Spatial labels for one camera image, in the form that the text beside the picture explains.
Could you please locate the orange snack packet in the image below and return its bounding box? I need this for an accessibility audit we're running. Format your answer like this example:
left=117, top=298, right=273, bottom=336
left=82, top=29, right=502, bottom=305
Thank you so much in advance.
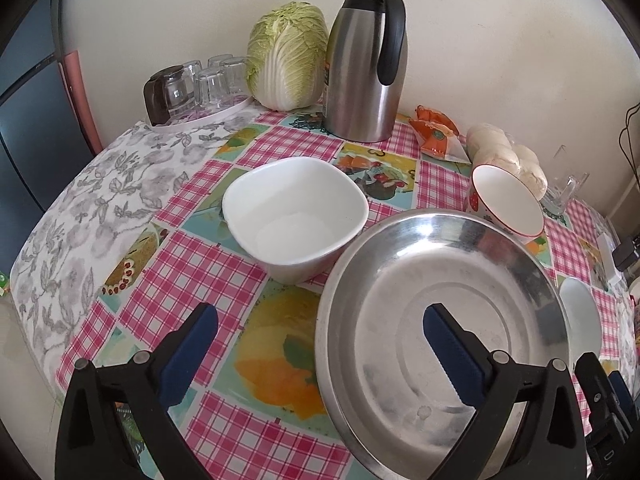
left=410, top=121, right=473, bottom=163
left=409, top=105, right=461, bottom=136

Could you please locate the brown-lidded glass jug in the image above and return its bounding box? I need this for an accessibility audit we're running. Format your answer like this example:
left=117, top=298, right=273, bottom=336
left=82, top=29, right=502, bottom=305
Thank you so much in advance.
left=143, top=66, right=198, bottom=126

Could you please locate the round white bowl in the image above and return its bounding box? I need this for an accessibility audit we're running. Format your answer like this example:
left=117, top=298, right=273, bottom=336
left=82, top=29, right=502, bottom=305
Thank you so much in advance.
left=559, top=276, right=603, bottom=361

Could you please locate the square white bowl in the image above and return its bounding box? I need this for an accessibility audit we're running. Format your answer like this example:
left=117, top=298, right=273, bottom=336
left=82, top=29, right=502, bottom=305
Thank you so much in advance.
left=221, top=156, right=369, bottom=286

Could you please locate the stainless steel basin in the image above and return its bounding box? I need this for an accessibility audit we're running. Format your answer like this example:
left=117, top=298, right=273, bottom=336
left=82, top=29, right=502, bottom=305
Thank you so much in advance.
left=315, top=208, right=571, bottom=480

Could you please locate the white oval tray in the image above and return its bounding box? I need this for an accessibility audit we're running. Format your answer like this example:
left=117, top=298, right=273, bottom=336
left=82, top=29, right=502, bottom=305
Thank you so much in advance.
left=145, top=92, right=255, bottom=134

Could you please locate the dark blue cabinet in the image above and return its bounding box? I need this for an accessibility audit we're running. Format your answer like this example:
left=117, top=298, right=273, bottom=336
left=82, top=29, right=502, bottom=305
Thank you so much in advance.
left=0, top=0, right=96, bottom=211

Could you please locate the clear glass mug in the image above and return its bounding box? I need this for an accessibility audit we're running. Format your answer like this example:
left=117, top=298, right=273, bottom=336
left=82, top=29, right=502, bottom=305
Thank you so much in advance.
left=540, top=144, right=591, bottom=216

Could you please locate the pink panel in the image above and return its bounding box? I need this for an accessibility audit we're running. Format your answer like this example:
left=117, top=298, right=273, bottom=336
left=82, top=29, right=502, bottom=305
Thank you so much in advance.
left=59, top=50, right=103, bottom=153

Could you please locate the black charger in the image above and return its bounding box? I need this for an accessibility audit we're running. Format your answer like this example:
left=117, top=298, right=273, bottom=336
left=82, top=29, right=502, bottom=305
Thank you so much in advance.
left=614, top=237, right=640, bottom=271

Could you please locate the white power strip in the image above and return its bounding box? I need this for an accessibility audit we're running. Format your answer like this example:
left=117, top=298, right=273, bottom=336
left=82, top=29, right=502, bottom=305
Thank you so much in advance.
left=597, top=232, right=623, bottom=286

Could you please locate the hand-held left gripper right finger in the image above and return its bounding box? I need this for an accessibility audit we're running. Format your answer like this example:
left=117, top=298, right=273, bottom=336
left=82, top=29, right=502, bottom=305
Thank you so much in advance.
left=422, top=302, right=588, bottom=480

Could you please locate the grey floral tablecloth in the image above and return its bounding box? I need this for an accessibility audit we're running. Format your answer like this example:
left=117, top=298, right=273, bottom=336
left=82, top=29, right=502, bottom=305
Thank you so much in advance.
left=10, top=110, right=256, bottom=396

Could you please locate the black cable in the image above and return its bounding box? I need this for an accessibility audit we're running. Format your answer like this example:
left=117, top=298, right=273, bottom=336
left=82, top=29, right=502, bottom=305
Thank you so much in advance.
left=619, top=102, right=640, bottom=181

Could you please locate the stainless steel thermos jug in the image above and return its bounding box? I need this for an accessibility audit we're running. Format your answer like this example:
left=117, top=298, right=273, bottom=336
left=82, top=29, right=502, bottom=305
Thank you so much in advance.
left=322, top=0, right=407, bottom=143

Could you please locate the napa cabbage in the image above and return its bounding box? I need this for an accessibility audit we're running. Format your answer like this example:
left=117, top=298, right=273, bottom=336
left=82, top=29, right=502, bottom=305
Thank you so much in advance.
left=245, top=1, right=331, bottom=111

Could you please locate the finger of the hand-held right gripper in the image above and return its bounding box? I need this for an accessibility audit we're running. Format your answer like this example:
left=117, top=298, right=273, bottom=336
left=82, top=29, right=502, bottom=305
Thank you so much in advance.
left=574, top=352, right=627, bottom=437
left=610, top=370, right=637, bottom=427

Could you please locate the red-rimmed strawberry print bowl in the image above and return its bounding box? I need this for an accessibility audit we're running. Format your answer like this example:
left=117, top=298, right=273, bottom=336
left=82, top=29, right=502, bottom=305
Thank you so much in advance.
left=465, top=164, right=546, bottom=241

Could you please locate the white steamed bun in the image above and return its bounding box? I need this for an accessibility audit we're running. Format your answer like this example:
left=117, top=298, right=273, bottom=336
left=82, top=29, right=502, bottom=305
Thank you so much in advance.
left=467, top=123, right=513, bottom=153
left=512, top=144, right=541, bottom=171
left=472, top=145, right=516, bottom=168
left=520, top=164, right=548, bottom=200

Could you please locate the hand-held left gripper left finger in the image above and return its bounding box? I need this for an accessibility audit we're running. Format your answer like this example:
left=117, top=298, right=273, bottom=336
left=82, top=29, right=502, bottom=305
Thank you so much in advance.
left=55, top=302, right=221, bottom=480

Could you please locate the pink plaid tablecloth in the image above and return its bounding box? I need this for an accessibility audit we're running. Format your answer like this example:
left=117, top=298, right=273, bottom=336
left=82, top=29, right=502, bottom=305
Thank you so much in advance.
left=55, top=107, right=636, bottom=480

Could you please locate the clear plastic bun bag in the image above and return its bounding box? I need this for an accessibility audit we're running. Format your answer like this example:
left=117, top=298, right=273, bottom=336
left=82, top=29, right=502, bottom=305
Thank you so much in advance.
left=466, top=123, right=549, bottom=201

